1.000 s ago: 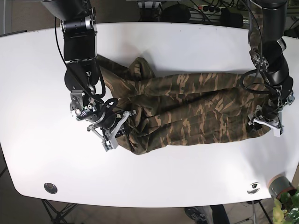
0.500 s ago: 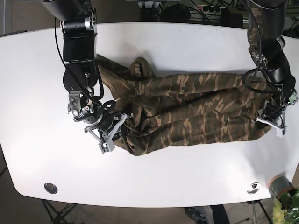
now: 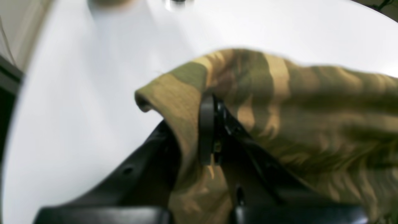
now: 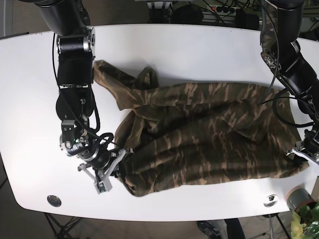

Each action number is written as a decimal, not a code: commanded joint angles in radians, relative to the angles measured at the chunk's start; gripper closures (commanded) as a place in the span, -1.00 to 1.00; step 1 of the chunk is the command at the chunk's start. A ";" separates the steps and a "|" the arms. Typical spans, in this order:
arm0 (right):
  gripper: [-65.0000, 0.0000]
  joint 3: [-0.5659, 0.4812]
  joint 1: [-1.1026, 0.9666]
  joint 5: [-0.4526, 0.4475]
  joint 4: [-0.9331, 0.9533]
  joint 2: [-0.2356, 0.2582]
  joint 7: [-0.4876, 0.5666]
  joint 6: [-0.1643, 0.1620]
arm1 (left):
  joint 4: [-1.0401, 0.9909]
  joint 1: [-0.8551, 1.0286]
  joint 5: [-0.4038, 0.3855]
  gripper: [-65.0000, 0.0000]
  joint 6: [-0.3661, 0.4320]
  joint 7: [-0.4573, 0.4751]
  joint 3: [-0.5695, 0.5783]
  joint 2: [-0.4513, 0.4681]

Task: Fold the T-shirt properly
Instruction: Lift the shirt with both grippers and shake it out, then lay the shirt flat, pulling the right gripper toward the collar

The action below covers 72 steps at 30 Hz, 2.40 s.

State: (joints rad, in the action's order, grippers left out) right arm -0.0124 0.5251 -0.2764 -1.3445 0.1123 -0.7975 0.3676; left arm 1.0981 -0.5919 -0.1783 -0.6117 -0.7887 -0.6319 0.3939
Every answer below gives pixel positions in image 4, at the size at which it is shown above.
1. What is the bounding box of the green potted plant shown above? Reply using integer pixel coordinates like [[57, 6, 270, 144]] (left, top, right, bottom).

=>
[[291, 203, 319, 239]]

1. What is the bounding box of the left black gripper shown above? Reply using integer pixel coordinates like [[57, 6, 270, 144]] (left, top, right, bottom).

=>
[[287, 129, 319, 165]]

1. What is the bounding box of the right silver table grommet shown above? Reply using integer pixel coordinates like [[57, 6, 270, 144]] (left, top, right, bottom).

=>
[[263, 194, 278, 208]]

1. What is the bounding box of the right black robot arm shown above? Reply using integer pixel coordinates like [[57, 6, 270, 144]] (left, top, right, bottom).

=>
[[34, 0, 128, 194]]

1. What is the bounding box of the camouflage pattern T-shirt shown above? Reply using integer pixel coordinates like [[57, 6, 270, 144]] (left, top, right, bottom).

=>
[[94, 60, 309, 197]]

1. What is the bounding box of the silver table grommet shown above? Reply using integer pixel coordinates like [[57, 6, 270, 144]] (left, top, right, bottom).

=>
[[263, 194, 278, 208], [47, 195, 62, 207]]

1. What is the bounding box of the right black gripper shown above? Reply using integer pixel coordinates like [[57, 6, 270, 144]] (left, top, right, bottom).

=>
[[77, 147, 131, 194]]

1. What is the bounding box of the grey plant pot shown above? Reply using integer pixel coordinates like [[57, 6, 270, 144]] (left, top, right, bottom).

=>
[[286, 186, 316, 212]]

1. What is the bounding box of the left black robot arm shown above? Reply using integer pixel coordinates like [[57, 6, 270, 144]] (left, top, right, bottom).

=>
[[260, 0, 319, 164]]

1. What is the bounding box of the left silver table grommet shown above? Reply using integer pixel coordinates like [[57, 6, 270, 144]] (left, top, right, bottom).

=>
[[47, 195, 62, 207]]

